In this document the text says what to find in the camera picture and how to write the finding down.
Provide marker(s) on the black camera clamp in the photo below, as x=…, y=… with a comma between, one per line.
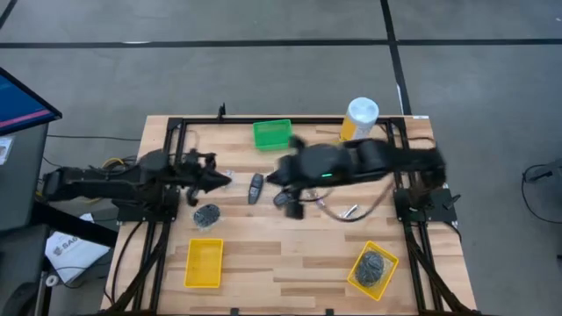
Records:
x=221, y=110

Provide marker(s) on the white printed paper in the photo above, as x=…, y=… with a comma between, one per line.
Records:
x=74, y=254

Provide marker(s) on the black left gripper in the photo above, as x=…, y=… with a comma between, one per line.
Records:
x=189, y=173

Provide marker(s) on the white tape roll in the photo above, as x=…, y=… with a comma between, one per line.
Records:
x=52, y=280

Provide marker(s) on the black aluminium table frame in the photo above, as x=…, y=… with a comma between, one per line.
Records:
x=285, y=120

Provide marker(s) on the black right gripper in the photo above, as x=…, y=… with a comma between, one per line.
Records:
x=298, y=169

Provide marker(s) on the yellow plastic bin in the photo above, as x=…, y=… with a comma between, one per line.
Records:
x=204, y=263
x=389, y=262

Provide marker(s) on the grey cabinet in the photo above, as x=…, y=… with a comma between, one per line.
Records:
x=22, y=184

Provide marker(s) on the bagged black mesh scrubber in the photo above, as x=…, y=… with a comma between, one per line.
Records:
x=370, y=268
x=206, y=215

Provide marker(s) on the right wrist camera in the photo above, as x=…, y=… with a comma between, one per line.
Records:
x=295, y=210

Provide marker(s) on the green plastic bin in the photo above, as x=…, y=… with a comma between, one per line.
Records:
x=272, y=140

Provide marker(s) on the grey car key fob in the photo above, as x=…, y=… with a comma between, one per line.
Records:
x=256, y=188
x=280, y=200

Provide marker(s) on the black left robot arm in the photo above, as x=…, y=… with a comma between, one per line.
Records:
x=110, y=177

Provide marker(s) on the bagged white small tube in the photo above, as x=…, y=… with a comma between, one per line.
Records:
x=350, y=211

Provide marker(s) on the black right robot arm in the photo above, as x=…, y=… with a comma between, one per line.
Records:
x=373, y=160

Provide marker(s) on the blue screen monitor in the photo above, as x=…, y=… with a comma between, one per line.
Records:
x=17, y=105

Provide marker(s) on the white canister yellow label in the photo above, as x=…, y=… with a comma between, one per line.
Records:
x=360, y=116

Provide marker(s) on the small clear white packet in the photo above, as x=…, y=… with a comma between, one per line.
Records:
x=318, y=198
x=229, y=184

